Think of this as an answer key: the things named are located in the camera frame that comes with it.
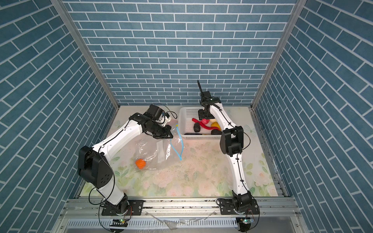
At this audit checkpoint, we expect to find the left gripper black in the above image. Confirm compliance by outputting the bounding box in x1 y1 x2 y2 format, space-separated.
147 121 175 138

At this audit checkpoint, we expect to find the pink toy fruit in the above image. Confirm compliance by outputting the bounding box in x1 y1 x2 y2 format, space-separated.
201 119 210 125

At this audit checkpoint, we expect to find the white plastic mesh basket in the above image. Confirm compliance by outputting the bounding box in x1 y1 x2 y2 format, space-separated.
178 106 225 140

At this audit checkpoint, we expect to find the clear zip top bag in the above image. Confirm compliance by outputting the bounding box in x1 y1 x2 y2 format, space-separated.
134 123 185 170

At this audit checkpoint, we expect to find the orange toy fruit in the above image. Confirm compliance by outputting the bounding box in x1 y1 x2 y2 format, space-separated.
135 159 147 170

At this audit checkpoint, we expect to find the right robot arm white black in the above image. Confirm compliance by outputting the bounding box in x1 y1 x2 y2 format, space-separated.
199 101 260 216

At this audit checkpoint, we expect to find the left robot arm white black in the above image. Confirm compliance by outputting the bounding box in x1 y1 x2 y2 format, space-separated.
77 113 173 215

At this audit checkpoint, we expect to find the dark brown toy food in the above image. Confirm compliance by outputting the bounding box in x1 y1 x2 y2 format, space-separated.
193 123 201 133

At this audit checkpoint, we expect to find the red toy chili pepper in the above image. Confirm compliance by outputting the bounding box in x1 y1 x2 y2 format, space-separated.
192 118 217 130

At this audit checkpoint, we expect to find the yellow toy fruit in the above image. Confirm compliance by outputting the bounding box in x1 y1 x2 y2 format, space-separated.
211 122 221 131

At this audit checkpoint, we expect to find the black toy eggplant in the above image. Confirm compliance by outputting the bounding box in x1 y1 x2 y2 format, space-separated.
211 129 222 135

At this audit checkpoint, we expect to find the left circuit board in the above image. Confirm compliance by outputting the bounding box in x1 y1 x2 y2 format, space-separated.
110 218 129 228

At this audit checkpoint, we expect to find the circuit board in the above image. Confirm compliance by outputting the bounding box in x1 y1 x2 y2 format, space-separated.
238 217 254 225
110 218 129 228

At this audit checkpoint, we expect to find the right circuit board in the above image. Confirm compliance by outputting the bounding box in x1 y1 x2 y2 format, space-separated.
238 217 254 225

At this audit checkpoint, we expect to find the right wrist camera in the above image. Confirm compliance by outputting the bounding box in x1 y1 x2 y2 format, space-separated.
200 91 212 106

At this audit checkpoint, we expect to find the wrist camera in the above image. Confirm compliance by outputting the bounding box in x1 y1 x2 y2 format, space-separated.
200 91 212 106
145 104 171 124

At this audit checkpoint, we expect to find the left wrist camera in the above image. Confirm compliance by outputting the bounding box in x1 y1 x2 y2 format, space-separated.
145 104 171 124

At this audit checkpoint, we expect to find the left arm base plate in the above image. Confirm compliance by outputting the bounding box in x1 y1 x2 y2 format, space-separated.
100 200 144 216

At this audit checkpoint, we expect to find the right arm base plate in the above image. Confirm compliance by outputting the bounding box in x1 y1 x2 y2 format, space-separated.
215 198 260 215

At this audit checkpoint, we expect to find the aluminium front rail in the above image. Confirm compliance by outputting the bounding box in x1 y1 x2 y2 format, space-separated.
61 197 301 218

